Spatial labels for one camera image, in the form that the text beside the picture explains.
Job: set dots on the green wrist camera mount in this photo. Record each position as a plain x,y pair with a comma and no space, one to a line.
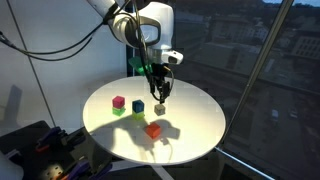
137,65

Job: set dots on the purple clamp with orange tips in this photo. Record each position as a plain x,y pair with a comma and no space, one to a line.
83,168
48,138

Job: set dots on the yellow-green block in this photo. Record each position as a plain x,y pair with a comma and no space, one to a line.
138,115

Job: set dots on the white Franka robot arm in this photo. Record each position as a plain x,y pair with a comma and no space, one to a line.
160,20

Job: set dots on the perforated metal board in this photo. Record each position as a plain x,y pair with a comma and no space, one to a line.
50,170

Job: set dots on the metal window frame bar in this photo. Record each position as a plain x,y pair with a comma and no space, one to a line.
260,63

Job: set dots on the grey block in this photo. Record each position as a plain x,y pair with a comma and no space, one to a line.
160,110

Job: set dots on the white rounded object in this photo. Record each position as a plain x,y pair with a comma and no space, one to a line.
8,168

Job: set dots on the metal window sill rail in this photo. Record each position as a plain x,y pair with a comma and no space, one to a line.
243,163

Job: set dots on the blue block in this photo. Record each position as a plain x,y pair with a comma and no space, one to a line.
138,106

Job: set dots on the orange block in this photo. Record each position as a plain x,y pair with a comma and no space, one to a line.
153,130

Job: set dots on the black mounting base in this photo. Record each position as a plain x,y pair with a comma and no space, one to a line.
23,136

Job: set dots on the green block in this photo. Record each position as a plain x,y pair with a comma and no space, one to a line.
118,112

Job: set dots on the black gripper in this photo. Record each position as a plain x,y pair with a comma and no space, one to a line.
160,74

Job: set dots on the pink block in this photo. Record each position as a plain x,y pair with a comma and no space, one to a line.
118,102

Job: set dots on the white table leg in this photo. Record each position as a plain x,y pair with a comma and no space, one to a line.
163,172

